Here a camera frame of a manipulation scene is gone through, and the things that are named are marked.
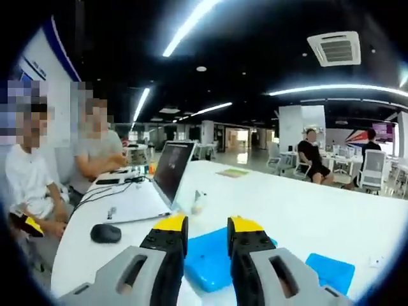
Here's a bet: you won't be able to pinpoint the short ceiling light strip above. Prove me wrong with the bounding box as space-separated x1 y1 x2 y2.
171 101 233 124
132 87 150 124

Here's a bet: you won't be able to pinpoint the black computer mouse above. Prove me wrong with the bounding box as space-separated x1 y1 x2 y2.
90 223 122 244

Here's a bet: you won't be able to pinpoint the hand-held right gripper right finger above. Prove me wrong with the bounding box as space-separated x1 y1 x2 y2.
226 215 354 306

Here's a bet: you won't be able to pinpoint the white wall panel blue trim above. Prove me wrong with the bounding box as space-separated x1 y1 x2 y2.
17 17 82 96

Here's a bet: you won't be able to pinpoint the small white grey gadget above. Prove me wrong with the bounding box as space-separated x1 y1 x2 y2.
190 190 208 215

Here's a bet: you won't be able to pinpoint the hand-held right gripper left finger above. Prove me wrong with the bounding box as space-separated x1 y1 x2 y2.
57 213 189 306

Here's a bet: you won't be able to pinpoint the flat green yellow pad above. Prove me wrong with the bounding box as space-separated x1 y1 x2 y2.
215 168 249 177

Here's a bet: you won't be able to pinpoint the white mesh office chair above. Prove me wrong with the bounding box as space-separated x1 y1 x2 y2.
359 149 387 194

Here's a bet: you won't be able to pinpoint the long curved ceiling light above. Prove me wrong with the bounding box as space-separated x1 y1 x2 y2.
162 0 221 57

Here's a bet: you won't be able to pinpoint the white laptop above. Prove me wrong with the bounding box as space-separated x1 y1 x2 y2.
105 141 196 224

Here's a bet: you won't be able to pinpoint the white ceiling air vent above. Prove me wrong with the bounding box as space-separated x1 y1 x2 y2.
307 31 362 68

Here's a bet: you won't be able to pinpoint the purple red wall mural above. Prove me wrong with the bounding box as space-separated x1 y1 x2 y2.
346 122 398 144

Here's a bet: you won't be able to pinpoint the curved ceiling light strip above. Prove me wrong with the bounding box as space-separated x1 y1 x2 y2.
267 84 408 98

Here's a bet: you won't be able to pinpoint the blue plastic bin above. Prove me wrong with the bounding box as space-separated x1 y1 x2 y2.
183 228 243 293
305 253 356 296

